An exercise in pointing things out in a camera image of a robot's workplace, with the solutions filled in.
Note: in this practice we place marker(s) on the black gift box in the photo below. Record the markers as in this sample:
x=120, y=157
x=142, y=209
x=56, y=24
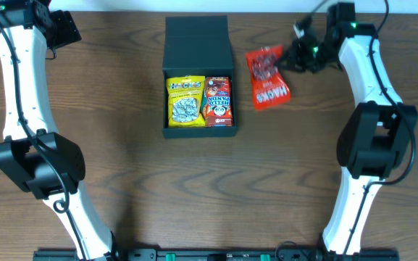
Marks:
x=198, y=46

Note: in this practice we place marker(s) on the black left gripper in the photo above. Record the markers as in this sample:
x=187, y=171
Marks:
x=67, y=32

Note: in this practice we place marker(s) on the red dried cranberry bag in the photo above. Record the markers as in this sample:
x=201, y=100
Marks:
x=268, y=86

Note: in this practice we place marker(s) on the red Hello Panda box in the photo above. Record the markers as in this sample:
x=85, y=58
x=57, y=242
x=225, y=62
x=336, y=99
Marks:
x=217, y=109

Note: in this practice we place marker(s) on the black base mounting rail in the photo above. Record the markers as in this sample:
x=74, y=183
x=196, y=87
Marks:
x=285, y=254

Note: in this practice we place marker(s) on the yellow seed snack bag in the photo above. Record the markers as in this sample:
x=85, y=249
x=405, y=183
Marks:
x=184, y=101

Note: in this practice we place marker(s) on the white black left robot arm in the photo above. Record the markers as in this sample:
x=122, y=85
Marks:
x=33, y=155

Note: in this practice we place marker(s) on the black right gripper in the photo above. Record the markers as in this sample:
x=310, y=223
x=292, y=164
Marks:
x=293, y=59

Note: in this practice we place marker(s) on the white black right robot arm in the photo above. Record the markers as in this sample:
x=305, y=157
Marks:
x=377, y=146

